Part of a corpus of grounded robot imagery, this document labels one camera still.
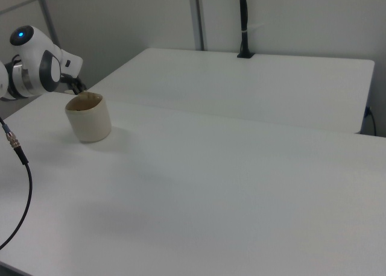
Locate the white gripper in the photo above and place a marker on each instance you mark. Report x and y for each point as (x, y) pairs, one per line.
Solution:
(72, 62)

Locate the beige plastic trash bin body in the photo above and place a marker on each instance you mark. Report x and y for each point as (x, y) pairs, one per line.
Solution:
(89, 122)

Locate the black pole with table clamp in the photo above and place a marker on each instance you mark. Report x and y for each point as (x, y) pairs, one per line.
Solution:
(244, 17)

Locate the grey aluminium partition post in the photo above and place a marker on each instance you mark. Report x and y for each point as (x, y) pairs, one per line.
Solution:
(48, 17)
(197, 17)

